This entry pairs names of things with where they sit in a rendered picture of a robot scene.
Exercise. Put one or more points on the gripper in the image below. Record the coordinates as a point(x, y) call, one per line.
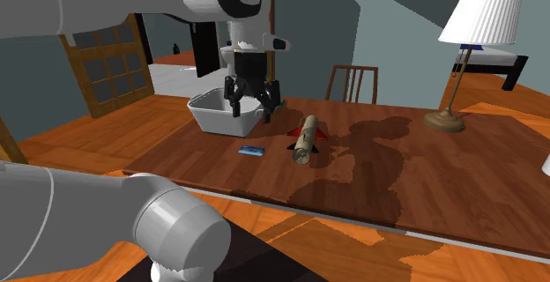
point(250, 67)

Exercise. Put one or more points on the white plastic bin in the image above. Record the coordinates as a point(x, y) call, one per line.
point(223, 115)

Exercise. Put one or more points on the small green object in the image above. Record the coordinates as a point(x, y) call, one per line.
point(281, 102)

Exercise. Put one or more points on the blue card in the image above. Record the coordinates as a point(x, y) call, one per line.
point(251, 150)

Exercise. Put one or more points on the beige toy rocket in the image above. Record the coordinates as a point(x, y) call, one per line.
point(305, 139)

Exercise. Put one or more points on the brown wooden chair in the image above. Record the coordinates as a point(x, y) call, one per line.
point(352, 84)

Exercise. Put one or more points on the wooden glass-pane door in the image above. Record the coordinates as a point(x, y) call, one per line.
point(109, 68)

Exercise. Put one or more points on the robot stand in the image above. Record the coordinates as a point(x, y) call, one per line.
point(253, 259)

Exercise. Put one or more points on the wooden table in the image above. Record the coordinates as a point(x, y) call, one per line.
point(429, 178)

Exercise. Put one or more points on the white shade table lamp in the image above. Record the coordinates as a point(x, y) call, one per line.
point(479, 19)

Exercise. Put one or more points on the white round object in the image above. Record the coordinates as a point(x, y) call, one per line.
point(546, 165)

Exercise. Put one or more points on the dark frame bed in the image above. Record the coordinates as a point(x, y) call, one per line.
point(490, 60)

